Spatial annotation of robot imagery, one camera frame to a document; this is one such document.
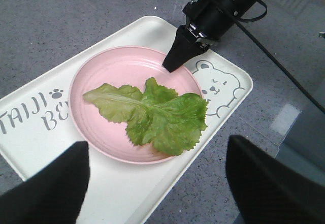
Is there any green lettuce leaf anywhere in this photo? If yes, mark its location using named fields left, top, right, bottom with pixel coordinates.
left=83, top=77, right=208, bottom=155

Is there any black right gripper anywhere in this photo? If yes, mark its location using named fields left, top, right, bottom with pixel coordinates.
left=162, top=0, right=267, bottom=73

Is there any pink round plate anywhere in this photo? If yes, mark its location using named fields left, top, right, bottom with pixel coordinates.
left=68, top=46, right=203, bottom=165

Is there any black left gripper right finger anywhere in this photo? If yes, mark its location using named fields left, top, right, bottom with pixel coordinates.
left=225, top=135, right=324, bottom=223

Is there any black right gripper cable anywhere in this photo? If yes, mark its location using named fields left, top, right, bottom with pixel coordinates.
left=236, top=0, right=325, bottom=113

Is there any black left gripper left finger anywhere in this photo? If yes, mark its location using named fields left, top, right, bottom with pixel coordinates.
left=1, top=141, right=90, bottom=223

